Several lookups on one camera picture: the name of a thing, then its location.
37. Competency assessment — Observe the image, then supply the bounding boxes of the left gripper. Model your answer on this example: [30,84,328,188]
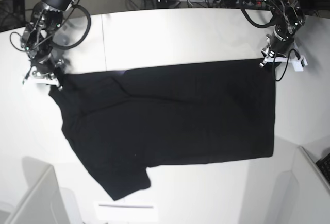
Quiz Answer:
[259,29,301,70]

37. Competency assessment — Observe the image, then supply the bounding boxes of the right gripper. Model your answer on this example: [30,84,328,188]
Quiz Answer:
[25,54,66,91]

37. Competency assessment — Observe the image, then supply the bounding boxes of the black T-shirt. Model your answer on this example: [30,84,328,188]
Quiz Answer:
[49,59,276,200]

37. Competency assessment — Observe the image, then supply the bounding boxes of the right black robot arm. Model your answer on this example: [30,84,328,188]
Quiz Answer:
[19,0,91,89]

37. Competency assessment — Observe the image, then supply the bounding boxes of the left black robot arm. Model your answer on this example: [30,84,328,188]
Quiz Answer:
[259,0,307,72]

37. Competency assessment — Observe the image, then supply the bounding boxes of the black keyboard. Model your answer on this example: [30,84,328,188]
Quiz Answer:
[316,154,330,183]

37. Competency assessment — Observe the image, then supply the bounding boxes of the white left partition panel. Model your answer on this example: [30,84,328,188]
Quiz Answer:
[5,165,70,223]

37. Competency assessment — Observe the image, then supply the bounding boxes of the white partition panel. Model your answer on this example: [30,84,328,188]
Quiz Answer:
[289,146,329,224]
[5,165,70,223]

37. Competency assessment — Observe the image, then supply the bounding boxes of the white right partition panel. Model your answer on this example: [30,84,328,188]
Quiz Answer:
[289,146,329,224]

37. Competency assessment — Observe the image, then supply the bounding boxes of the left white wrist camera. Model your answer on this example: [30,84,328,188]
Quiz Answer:
[291,56,308,72]

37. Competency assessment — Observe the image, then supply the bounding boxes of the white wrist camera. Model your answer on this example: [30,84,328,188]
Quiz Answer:
[291,56,308,72]
[22,76,39,85]

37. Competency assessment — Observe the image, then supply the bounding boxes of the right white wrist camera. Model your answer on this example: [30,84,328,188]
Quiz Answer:
[22,76,39,85]

